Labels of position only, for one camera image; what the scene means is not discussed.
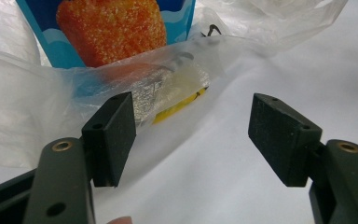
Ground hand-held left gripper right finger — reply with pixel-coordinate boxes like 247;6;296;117
247;92;358;224

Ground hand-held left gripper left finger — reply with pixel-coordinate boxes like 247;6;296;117
22;91;137;224

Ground translucent white plastic bag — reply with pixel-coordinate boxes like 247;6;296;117
0;0;350;170

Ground blue snack packet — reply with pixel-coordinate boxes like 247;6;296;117
15;0;198;94

